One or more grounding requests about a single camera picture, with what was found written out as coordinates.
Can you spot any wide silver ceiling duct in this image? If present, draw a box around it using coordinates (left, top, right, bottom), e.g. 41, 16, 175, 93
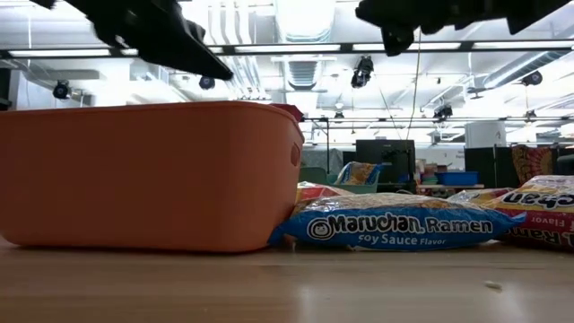
274, 0, 337, 44

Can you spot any thin black stand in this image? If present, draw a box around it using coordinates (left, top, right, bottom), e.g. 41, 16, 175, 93
309, 117, 332, 175

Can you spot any orange plastic bin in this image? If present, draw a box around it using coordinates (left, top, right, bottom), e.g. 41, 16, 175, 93
0, 100, 306, 253

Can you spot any black cabinet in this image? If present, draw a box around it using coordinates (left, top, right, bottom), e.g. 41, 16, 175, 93
464, 145, 515, 189

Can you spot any white cylindrical tank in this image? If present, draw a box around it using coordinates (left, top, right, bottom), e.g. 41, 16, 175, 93
464, 120, 508, 149

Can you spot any orange chicken ramen pack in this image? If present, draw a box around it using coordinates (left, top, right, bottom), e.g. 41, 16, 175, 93
446, 187, 517, 208

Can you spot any blue soy sauce ramen pack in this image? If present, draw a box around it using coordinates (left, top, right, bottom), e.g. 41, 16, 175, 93
267, 192, 528, 252
335, 161, 386, 188

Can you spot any wooden background table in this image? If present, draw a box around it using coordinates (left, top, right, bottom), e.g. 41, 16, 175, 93
416, 183, 485, 190

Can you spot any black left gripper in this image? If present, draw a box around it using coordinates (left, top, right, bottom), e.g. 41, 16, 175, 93
62, 0, 234, 81

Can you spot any black computer monitor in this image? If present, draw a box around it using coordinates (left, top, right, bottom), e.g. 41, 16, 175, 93
355, 138, 417, 194

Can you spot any red beef ramen pack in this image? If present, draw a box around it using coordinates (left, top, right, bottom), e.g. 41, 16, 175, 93
482, 174, 574, 251
268, 102, 306, 123
293, 180, 355, 216

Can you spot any orange patterned hanging fabric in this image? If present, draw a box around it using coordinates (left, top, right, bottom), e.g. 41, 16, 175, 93
510, 144, 560, 185

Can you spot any teal plastic bin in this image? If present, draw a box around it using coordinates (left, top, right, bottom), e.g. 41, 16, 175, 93
298, 166, 387, 195

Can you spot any slim silver ceiling duct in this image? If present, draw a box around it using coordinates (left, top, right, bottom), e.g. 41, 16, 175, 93
482, 48, 570, 91

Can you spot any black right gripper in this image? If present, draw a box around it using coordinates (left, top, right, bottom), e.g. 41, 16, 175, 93
356, 0, 510, 57

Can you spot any thin hanging cable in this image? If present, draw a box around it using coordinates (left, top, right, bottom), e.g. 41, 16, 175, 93
405, 26, 422, 141

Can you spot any blue plastic crate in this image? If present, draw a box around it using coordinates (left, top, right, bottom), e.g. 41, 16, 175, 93
435, 170, 480, 187

